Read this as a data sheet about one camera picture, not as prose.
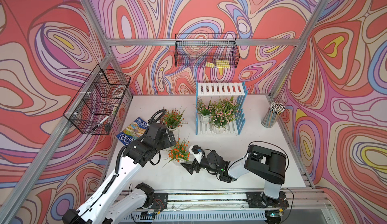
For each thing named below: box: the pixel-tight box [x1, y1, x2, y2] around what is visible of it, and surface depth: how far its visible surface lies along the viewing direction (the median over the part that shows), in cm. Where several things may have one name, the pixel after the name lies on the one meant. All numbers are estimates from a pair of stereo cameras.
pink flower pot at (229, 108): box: [219, 95, 242, 119], surface depth 92 cm
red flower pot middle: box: [160, 107, 188, 132], surface depth 93 cm
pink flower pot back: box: [208, 96, 241, 134], surface depth 91 cm
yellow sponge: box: [205, 59, 231, 69], surface depth 86 cm
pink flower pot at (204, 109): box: [192, 96, 214, 125], surface depth 95 cm
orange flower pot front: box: [162, 133, 191, 168], surface depth 76 cm
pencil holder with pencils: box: [261, 101, 286, 129], surface depth 92 cm
